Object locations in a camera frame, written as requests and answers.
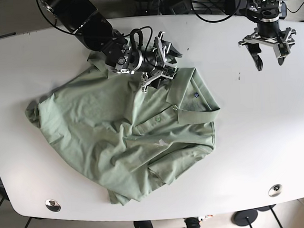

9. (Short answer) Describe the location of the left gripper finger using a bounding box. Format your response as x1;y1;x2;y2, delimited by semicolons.
276;43;290;66
238;40;263;71

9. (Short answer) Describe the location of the black floor stand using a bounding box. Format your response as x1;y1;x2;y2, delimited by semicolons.
256;205;284;228
232;209;258;228

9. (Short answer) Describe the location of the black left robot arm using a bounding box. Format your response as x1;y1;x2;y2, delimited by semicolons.
224;0;296;71

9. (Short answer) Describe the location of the green polo shirt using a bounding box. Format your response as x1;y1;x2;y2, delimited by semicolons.
25;52;220;205

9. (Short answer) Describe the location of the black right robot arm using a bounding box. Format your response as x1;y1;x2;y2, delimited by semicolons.
36;0;182;92

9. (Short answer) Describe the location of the right black floor stand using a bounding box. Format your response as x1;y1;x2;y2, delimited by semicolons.
256;205;284;228

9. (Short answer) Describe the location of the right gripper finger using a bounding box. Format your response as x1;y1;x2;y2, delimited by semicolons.
141;76;162;93
157;31;182;58

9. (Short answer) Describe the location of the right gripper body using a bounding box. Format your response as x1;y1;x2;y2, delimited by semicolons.
141;37;178;82

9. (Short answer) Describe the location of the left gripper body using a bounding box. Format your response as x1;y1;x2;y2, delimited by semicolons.
243;20;296;54

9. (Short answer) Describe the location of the table cable grommet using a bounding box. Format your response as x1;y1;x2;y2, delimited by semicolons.
45;199;61;213
268;184;283;198

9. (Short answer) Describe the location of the left black floor stand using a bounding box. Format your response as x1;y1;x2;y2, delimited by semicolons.
232;209;258;228

